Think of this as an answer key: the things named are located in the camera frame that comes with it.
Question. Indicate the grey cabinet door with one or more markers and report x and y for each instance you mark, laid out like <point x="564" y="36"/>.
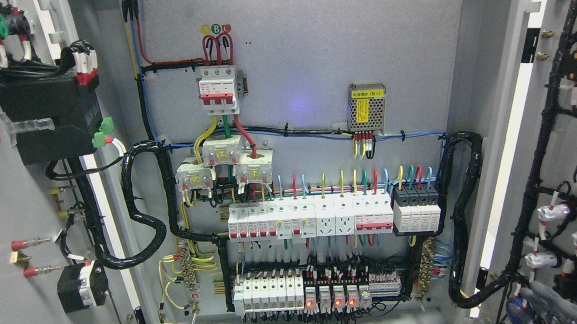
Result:
<point x="26" y="208"/>
<point x="512" y="213"/>

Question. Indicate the white current transformers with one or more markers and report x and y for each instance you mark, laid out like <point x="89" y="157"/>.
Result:
<point x="223" y="155"/>

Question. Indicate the white socket breaker row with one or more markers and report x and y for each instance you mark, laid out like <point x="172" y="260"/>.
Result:
<point x="305" y="217"/>

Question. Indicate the metal mesh power supply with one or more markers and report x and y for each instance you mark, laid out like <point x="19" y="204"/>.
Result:
<point x="366" y="104"/>

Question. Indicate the red white main breaker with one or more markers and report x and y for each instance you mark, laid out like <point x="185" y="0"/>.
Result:
<point x="221" y="88"/>

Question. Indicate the lower relay terminal row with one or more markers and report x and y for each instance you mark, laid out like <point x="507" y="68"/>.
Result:
<point x="335" y="289"/>

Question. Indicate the black surge protector block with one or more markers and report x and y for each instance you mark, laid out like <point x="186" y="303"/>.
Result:
<point x="416" y="212"/>

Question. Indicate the black digital power meter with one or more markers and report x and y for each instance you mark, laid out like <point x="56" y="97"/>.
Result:
<point x="54" y="117"/>

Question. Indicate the white rotary selector switch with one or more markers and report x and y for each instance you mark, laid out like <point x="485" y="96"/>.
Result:
<point x="81" y="286"/>

